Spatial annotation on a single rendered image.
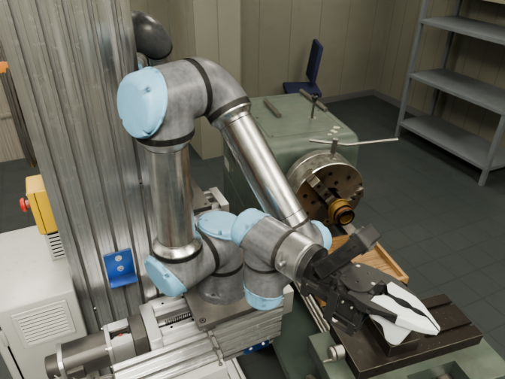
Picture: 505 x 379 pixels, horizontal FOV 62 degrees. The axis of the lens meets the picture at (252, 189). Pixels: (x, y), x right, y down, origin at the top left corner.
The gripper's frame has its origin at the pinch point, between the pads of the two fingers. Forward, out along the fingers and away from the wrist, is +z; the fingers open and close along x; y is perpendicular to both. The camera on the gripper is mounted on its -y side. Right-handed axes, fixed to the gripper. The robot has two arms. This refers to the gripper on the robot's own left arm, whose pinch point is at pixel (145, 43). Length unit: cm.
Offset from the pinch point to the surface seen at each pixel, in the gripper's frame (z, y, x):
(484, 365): -116, 51, 115
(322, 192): -54, 34, 75
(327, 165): -48, 25, 76
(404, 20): 334, 21, 258
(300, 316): -62, 95, 77
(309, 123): -13, 23, 75
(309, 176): -50, 30, 70
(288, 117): -6, 24, 67
